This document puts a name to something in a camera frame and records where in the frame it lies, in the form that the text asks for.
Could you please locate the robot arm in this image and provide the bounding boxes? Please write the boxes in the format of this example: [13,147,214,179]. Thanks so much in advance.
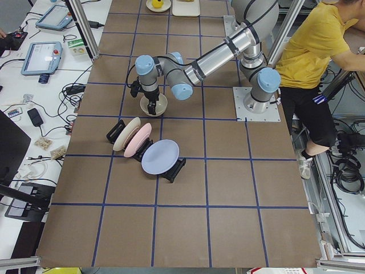
[131,1,281,115]

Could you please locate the cream rectangular tray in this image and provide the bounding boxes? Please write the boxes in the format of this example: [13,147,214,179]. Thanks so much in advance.
[172,0,200,17]

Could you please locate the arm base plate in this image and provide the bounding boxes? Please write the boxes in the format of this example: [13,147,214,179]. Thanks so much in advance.
[223,15,240,36]
[233,87,281,122]

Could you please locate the black dish rack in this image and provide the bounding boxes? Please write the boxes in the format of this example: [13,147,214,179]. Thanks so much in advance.
[106,120,186,183]

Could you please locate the black power adapter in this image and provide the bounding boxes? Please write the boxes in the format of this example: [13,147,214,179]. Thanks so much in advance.
[27,108,43,127]

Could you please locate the teach pendant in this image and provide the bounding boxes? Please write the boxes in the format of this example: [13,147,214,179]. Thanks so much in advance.
[21,42,63,76]
[35,5,72,31]

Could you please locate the person in yellow shirt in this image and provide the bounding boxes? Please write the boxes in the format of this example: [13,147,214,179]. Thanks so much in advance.
[275,0,364,180]

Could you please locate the black monitor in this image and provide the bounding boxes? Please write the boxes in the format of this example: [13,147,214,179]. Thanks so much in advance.
[1,112,31,186]

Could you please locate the pink plate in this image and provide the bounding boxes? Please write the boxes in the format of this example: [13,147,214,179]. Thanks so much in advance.
[124,123,152,158]

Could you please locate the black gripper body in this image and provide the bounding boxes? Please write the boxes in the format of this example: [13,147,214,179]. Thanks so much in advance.
[144,90,160,109]

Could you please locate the green white box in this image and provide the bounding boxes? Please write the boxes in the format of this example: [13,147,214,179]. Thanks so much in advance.
[67,39,87,56]

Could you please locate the cream plate in rack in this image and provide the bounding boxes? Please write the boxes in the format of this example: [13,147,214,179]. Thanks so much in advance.
[113,117,141,151]

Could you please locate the light blue plate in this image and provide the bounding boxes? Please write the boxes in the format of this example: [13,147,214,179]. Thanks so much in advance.
[141,139,180,175]

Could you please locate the cream white bowl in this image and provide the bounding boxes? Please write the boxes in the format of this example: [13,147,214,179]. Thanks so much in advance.
[140,94,168,117]

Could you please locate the yellow lemon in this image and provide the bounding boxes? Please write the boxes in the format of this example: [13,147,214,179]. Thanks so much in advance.
[152,0,164,9]

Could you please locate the aluminium frame post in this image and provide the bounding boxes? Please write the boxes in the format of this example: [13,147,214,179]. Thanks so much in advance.
[65,0,100,60]

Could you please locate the cream round plate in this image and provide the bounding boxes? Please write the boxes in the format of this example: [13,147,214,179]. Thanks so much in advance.
[146,0,172,13]

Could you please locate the near teach pendant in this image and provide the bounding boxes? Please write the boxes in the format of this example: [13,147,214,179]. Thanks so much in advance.
[21,42,63,76]

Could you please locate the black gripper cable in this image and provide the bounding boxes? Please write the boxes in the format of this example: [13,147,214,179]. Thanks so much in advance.
[125,55,172,92]

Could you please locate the far teach pendant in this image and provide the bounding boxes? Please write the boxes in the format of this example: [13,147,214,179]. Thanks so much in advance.
[35,5,72,31]

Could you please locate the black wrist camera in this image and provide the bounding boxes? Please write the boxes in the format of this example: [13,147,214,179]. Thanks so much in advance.
[130,80,141,98]

